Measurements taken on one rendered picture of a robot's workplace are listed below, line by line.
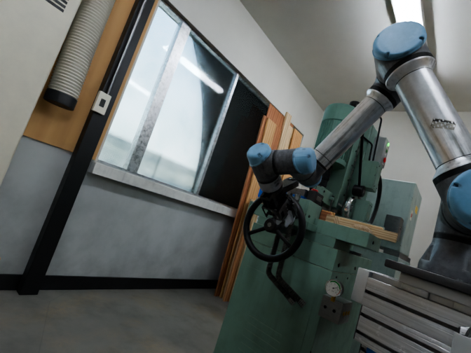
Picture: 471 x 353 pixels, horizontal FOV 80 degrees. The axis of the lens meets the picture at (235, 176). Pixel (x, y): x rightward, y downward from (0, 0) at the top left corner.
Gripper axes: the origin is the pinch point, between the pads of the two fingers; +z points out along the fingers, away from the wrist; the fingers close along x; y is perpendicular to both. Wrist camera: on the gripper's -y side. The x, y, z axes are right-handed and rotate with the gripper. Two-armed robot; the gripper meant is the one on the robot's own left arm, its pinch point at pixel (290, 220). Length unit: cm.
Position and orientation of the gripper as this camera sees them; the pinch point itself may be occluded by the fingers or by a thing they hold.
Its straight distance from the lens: 107.7
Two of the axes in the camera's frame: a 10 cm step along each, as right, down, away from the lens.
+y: -5.7, 6.6, -4.9
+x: 7.4, 1.5, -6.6
